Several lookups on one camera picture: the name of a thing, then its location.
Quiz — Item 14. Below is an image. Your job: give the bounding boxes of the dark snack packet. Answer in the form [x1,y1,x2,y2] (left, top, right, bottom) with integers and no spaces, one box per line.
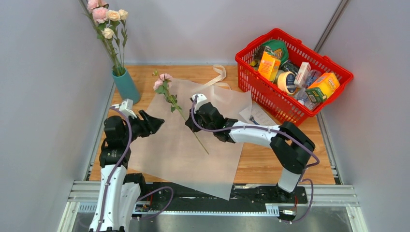
[279,59,299,74]

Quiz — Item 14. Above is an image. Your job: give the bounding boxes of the white red small box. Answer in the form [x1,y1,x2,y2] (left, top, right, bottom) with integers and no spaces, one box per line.
[294,62,311,88]

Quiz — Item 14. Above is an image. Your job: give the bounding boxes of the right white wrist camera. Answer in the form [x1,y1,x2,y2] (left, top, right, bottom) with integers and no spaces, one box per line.
[190,93,209,112]

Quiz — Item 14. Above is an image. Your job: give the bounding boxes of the pink rose stem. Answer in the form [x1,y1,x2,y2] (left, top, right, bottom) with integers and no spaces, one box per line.
[86,0,114,68]

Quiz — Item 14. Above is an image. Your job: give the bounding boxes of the orange juice box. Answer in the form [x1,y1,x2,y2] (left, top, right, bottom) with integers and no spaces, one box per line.
[258,52,281,82]

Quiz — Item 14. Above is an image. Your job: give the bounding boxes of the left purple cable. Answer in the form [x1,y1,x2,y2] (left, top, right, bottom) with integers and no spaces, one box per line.
[95,106,174,232]

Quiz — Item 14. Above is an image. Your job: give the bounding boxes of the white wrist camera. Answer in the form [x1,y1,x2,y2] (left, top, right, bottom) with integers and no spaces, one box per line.
[190,93,209,112]
[111,99,137,119]

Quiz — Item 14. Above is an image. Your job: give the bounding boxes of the cream rose stem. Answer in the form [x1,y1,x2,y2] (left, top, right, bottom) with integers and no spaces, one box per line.
[106,9,129,67]
[102,28,124,76]

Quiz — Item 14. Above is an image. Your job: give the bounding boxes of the teal cylindrical vase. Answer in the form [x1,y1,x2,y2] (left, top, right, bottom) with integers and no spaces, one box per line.
[112,67,141,104]

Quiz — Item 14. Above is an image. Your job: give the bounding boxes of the razor blister pack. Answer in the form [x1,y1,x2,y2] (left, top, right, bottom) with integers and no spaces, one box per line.
[239,102,277,126]

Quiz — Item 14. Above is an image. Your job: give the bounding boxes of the pink and white flowers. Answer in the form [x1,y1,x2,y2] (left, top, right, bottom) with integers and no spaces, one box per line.
[152,70,210,155]

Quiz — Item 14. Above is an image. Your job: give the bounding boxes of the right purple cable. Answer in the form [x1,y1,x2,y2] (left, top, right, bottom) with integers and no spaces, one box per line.
[190,96,321,224]

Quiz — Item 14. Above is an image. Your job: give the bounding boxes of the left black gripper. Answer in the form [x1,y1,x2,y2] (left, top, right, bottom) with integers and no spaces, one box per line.
[122,110,165,145]

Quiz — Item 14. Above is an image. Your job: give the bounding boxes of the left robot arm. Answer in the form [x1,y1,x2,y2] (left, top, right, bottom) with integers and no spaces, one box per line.
[88,110,165,232]

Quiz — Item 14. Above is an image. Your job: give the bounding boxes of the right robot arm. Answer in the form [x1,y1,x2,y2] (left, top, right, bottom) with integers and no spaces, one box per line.
[185,100,320,203]

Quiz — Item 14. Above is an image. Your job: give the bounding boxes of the red plastic shopping basket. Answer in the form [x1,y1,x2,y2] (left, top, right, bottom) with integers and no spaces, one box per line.
[235,28,354,126]

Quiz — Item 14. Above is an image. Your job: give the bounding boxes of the yellow green box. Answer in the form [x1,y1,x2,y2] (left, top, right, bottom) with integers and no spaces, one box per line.
[306,72,340,103]

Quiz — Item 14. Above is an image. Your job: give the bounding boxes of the purple cable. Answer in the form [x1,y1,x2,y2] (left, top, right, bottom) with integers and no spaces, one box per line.
[95,106,174,232]
[190,96,321,224]

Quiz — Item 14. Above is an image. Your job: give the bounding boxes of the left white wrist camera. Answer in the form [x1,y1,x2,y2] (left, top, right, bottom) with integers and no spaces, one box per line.
[111,99,137,119]

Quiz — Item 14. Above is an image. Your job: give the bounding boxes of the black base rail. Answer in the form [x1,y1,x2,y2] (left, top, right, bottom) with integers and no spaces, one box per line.
[133,182,309,217]

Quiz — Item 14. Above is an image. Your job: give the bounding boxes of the green snack bag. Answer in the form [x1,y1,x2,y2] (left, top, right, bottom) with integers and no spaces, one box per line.
[262,39,289,63]

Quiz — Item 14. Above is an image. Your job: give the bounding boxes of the clear plastic bottle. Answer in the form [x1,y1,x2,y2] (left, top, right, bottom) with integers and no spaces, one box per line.
[294,70,322,111]

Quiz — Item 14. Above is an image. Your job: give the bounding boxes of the masking tape roll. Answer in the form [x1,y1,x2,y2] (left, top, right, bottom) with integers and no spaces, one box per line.
[277,71,297,95]

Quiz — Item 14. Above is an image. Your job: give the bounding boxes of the white wrapping paper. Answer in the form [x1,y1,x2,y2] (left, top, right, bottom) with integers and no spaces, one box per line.
[129,79,252,200]

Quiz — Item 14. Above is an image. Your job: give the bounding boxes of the cream printed ribbon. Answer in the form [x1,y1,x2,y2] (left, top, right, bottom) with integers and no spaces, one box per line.
[204,64,231,89]

